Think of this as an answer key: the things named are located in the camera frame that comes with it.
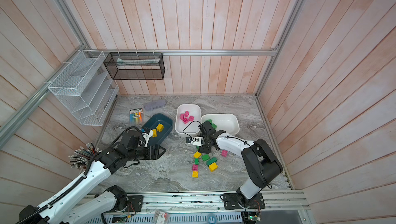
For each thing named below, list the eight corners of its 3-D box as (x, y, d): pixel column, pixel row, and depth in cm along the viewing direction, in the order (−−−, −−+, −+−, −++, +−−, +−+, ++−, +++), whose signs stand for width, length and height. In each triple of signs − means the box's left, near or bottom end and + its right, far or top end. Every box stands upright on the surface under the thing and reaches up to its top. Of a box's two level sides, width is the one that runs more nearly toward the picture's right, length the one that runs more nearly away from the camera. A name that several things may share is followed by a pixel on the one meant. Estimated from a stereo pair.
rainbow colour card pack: (129, 124, 105) (128, 123, 104) (130, 111, 113) (129, 109, 112) (142, 122, 107) (141, 120, 105) (142, 109, 114) (141, 107, 113)
